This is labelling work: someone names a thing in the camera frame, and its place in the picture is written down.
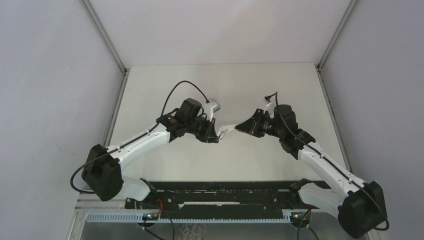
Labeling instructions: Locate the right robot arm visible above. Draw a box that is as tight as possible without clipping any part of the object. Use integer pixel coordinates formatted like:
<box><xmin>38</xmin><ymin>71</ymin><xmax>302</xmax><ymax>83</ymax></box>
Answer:
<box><xmin>235</xmin><ymin>104</ymin><xmax>390</xmax><ymax>239</ymax></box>

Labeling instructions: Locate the aluminium frame post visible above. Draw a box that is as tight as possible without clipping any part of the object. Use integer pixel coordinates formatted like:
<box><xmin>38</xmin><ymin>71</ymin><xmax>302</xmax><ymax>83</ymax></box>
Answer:
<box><xmin>79</xmin><ymin>0</ymin><xmax>128</xmax><ymax>146</ymax></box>
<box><xmin>315</xmin><ymin>0</ymin><xmax>360</xmax><ymax>171</ymax></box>

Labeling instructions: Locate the white mini stapler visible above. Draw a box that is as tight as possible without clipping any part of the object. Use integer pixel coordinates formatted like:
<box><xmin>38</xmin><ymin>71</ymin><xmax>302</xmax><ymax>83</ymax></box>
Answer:
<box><xmin>216</xmin><ymin>124</ymin><xmax>236</xmax><ymax>140</ymax></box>

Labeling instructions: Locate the right aluminium frame post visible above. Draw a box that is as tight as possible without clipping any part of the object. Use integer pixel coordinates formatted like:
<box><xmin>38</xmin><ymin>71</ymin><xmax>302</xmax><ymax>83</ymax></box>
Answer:
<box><xmin>315</xmin><ymin>0</ymin><xmax>360</xmax><ymax>171</ymax></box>

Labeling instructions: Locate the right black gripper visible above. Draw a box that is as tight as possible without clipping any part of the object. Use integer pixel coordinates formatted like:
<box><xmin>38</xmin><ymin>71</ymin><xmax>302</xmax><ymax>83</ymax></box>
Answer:
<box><xmin>237</xmin><ymin>108</ymin><xmax>285</xmax><ymax>139</ymax></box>

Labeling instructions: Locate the white slotted cable duct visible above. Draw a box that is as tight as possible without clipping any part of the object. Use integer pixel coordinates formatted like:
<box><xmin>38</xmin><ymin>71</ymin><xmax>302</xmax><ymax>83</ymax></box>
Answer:
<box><xmin>85</xmin><ymin>211</ymin><xmax>299</xmax><ymax>224</ymax></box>

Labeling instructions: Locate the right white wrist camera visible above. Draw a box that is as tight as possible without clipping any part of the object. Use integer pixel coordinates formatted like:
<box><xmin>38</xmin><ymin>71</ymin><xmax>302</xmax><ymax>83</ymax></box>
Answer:
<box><xmin>264</xmin><ymin>95</ymin><xmax>277</xmax><ymax>118</ymax></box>

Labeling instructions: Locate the right black camera cable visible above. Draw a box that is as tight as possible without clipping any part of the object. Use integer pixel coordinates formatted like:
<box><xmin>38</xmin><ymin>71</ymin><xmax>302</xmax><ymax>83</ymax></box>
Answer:
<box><xmin>264</xmin><ymin>91</ymin><xmax>390</xmax><ymax>232</ymax></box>

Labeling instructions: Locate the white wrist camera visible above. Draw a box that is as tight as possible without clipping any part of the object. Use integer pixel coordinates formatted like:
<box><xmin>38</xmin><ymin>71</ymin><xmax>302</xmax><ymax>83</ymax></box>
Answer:
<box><xmin>264</xmin><ymin>95</ymin><xmax>277</xmax><ymax>118</ymax></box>
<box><xmin>202</xmin><ymin>99</ymin><xmax>221</xmax><ymax>122</ymax></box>

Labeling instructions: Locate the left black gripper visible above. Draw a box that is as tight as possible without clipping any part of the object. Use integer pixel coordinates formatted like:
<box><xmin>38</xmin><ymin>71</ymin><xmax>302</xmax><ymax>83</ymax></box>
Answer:
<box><xmin>185</xmin><ymin>114</ymin><xmax>218</xmax><ymax>143</ymax></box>

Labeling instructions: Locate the left aluminium frame post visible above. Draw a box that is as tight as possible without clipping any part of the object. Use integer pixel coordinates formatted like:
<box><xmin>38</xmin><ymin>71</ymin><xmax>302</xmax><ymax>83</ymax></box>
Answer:
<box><xmin>79</xmin><ymin>0</ymin><xmax>128</xmax><ymax>146</ymax></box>

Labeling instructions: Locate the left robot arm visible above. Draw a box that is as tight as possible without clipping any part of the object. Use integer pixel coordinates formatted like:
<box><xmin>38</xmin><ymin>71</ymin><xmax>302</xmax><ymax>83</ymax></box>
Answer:
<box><xmin>81</xmin><ymin>98</ymin><xmax>221</xmax><ymax>209</ymax></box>

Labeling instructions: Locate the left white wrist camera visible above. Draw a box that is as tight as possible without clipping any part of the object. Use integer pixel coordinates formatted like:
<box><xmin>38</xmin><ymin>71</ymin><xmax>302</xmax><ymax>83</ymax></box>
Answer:
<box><xmin>202</xmin><ymin>99</ymin><xmax>221</xmax><ymax>122</ymax></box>

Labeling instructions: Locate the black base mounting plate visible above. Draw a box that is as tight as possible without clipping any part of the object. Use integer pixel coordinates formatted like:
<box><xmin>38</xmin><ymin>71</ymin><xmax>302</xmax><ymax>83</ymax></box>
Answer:
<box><xmin>124</xmin><ymin>180</ymin><xmax>311</xmax><ymax>221</ymax></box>

